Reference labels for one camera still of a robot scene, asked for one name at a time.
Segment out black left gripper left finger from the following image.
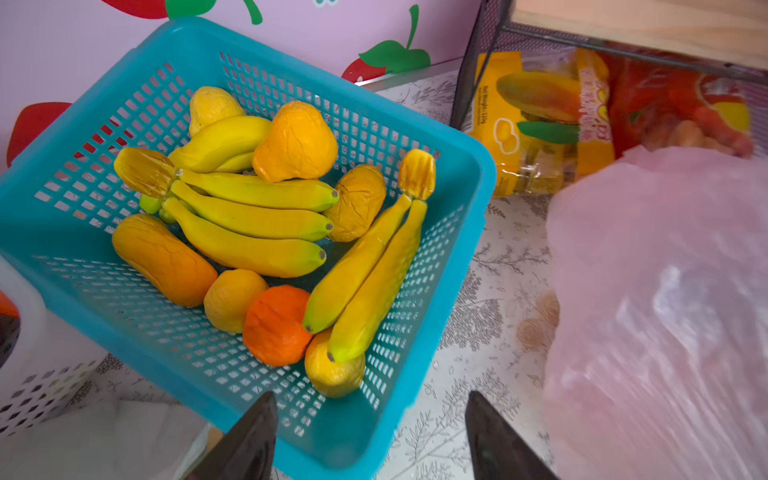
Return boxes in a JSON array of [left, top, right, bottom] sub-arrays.
[[185, 391, 278, 480]]

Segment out pink plastic grocery bag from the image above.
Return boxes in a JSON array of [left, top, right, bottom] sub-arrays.
[[544, 148, 767, 479]]

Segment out brown toy pear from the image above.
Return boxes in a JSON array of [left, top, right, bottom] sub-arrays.
[[324, 165, 387, 243]]

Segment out small yellow toy lemon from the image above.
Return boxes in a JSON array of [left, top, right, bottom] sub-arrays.
[[204, 269, 268, 334]]

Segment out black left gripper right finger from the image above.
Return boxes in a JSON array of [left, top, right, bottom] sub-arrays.
[[465, 391, 558, 480]]

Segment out orange toy papaya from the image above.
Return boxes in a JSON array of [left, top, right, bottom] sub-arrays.
[[112, 214, 218, 308]]

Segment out teal plastic basket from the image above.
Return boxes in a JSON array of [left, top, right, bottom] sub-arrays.
[[0, 16, 498, 480]]

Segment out yellow snack packets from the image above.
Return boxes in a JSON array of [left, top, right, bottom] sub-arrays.
[[469, 48, 755, 198]]

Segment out black wire wooden shelf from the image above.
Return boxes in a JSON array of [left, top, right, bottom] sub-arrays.
[[449, 1, 767, 157]]

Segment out toy orange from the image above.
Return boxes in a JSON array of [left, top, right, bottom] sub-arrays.
[[242, 285, 313, 367]]

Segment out yellow toy banana pair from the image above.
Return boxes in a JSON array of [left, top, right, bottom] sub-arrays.
[[302, 149, 436, 363]]

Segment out yellow toy banana bunch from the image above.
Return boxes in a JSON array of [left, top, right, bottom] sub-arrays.
[[114, 115, 339, 278]]

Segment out white canvas tote bag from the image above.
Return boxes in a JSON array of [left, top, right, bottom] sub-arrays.
[[1, 401, 210, 479]]

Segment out white plastic basket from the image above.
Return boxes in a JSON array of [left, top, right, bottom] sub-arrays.
[[1, 260, 107, 437]]

